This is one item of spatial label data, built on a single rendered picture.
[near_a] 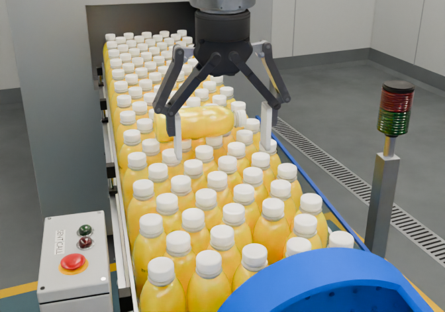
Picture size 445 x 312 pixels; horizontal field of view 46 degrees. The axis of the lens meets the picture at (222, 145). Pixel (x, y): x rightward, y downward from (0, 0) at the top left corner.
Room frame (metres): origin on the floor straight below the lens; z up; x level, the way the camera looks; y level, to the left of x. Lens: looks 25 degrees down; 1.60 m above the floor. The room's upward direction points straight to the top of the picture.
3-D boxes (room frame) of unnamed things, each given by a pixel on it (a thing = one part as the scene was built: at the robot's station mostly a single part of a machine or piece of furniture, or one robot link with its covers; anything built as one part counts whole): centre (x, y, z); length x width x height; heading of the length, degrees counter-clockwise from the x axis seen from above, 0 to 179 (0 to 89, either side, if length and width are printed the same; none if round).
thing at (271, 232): (0.81, -0.09, 0.99); 0.07 x 0.07 x 0.19
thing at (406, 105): (1.01, -0.35, 1.23); 0.06 x 0.06 x 0.04
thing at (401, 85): (1.01, -0.35, 1.18); 0.06 x 0.06 x 0.16
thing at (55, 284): (0.69, 0.23, 1.05); 0.20 x 0.10 x 0.10; 14
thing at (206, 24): (0.72, 0.00, 1.42); 0.08 x 0.07 x 0.09; 104
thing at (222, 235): (0.72, 0.00, 1.09); 0.04 x 0.04 x 0.02
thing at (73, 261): (0.64, 0.22, 1.11); 0.04 x 0.04 x 0.01
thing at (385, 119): (1.01, -0.35, 1.18); 0.06 x 0.06 x 0.05
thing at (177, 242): (0.71, 0.07, 1.09); 0.04 x 0.04 x 0.02
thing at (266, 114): (0.74, -0.07, 1.28); 0.03 x 0.01 x 0.07; 14
